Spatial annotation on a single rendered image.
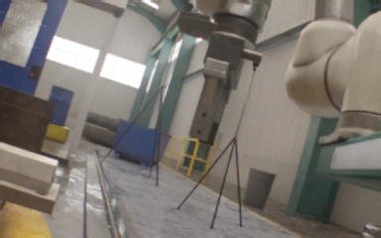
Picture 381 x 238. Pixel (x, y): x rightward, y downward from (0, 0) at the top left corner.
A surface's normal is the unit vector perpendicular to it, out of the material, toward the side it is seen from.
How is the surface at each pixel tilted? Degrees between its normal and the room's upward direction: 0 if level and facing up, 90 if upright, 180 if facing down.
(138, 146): 90
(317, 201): 90
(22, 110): 90
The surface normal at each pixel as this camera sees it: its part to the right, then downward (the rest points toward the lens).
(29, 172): 0.37, -0.31
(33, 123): 0.62, 0.11
